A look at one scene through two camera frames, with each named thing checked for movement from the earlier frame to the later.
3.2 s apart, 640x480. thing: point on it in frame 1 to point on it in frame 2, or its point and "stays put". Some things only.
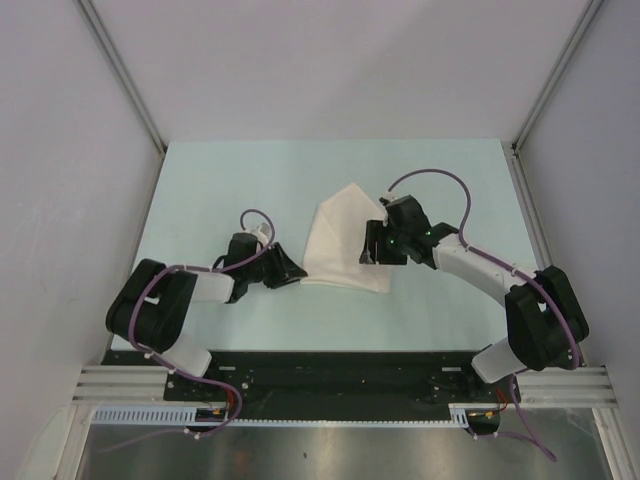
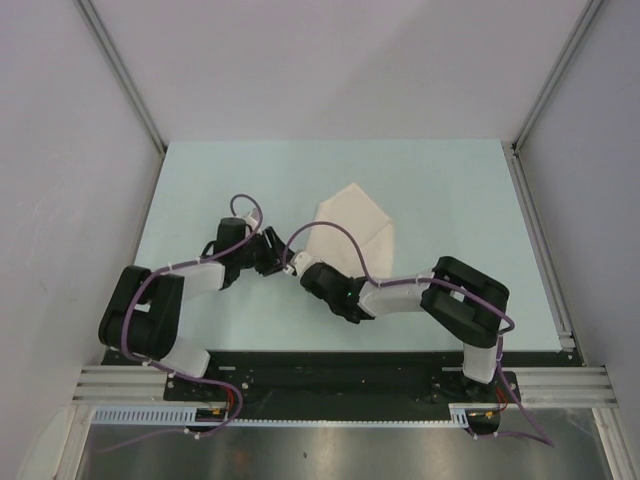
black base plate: [330, 380] stays put
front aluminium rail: [571, 385] stays put
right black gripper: [375, 233] to [337, 273]
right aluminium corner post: [565, 58] stays put
